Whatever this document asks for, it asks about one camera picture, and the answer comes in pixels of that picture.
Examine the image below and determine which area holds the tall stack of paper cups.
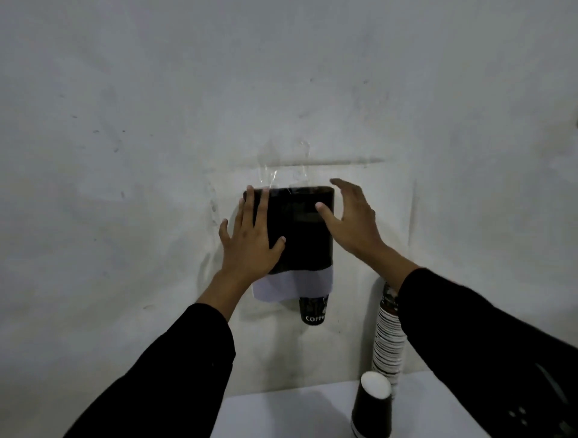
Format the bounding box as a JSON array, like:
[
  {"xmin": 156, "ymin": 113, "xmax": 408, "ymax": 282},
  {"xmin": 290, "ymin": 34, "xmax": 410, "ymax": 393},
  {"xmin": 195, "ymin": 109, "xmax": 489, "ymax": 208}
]
[{"xmin": 371, "ymin": 282, "xmax": 408, "ymax": 399}]

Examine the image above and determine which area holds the person's left forearm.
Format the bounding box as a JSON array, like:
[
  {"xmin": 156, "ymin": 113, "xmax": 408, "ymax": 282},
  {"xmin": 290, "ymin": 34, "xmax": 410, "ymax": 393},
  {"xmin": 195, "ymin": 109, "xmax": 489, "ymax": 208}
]
[{"xmin": 63, "ymin": 270, "xmax": 254, "ymax": 438}]

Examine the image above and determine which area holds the person's right forearm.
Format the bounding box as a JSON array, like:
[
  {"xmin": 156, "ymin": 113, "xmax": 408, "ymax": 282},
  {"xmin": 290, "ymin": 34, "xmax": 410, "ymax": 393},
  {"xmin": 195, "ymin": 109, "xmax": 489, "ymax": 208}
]
[{"xmin": 361, "ymin": 244, "xmax": 578, "ymax": 438}]

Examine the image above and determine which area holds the black wall cup dispenser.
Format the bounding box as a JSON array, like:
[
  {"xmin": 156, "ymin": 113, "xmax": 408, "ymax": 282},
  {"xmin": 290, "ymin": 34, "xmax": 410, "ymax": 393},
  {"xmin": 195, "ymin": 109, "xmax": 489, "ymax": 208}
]
[{"xmin": 243, "ymin": 185, "xmax": 336, "ymax": 302}]

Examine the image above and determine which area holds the upturned black paper cup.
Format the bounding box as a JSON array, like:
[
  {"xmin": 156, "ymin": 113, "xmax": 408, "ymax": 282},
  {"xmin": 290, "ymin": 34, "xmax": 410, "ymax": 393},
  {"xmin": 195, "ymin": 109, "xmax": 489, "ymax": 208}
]
[{"xmin": 350, "ymin": 371, "xmax": 393, "ymax": 438}]

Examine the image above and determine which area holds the person's left hand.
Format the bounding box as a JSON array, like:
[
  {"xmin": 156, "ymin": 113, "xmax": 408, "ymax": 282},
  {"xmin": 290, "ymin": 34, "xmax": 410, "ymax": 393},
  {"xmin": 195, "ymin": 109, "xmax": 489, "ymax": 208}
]
[{"xmin": 219, "ymin": 185, "xmax": 287, "ymax": 289}]

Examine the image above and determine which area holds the person's right hand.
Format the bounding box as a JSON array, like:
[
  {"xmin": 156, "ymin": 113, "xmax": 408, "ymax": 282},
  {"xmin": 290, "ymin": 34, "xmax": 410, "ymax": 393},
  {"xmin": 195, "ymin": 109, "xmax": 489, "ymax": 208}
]
[{"xmin": 315, "ymin": 178, "xmax": 392, "ymax": 263}]

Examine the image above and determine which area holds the clear adhesive tape strip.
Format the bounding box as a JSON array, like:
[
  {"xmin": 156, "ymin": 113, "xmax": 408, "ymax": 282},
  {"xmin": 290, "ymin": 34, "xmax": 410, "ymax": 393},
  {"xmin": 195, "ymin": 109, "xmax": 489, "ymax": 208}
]
[{"xmin": 259, "ymin": 140, "xmax": 313, "ymax": 188}]

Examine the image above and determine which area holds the black paper cup in dispenser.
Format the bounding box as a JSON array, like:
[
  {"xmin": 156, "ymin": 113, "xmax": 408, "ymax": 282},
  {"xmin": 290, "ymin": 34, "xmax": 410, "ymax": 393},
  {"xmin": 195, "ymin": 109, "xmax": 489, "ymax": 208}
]
[{"xmin": 298, "ymin": 295, "xmax": 330, "ymax": 326}]

